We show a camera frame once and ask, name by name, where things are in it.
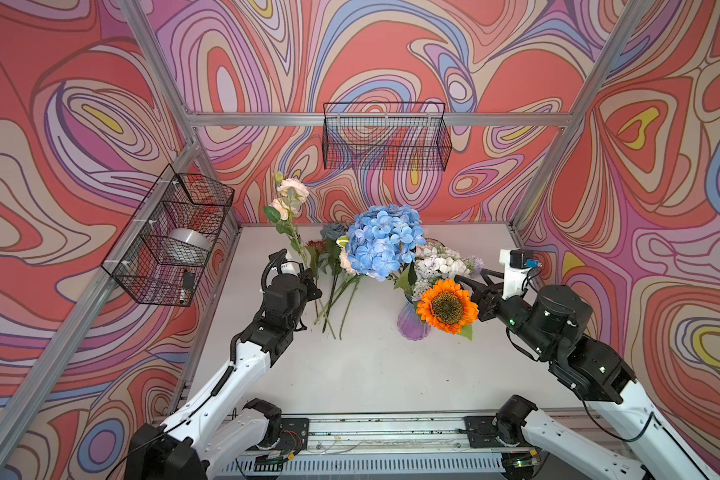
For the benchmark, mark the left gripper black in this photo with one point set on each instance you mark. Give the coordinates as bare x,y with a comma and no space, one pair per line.
304,281

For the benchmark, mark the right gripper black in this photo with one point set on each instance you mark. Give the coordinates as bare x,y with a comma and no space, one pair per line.
491,294

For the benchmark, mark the orange flower green leaves stem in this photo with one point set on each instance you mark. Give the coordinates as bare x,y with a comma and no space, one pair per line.
448,307

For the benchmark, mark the pastel mixed flower bouquet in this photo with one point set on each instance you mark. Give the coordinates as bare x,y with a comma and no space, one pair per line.
435,262

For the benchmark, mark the purple ribbed glass vase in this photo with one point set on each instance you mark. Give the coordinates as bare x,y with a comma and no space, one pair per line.
410,325

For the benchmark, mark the blue hydrangea flower stem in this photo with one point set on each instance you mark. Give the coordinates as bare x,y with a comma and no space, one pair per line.
381,242

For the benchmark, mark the peach rose bud stem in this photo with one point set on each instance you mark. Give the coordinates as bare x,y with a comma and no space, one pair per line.
290,196

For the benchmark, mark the teal succulent flower bunch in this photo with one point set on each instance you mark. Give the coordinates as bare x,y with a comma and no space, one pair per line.
333,231

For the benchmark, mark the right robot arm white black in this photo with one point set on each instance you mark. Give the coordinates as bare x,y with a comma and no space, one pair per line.
552,331

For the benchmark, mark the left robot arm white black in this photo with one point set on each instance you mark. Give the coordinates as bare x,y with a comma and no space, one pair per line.
228,372

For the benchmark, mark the small pastel flower spray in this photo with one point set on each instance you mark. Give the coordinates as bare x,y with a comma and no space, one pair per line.
348,280

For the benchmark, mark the silver tape roll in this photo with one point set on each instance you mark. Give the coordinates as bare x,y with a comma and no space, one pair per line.
185,247

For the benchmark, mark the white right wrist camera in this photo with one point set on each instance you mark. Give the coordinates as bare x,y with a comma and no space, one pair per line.
518,266

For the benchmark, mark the black wire basket left wall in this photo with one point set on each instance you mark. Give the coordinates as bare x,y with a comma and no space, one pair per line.
177,225

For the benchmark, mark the black wire basket wall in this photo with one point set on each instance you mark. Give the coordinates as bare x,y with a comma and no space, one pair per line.
177,225
385,135

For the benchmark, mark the black wire basket back wall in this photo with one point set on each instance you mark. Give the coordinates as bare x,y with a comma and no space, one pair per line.
385,135

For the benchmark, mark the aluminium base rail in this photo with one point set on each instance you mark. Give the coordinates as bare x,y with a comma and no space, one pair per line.
404,441

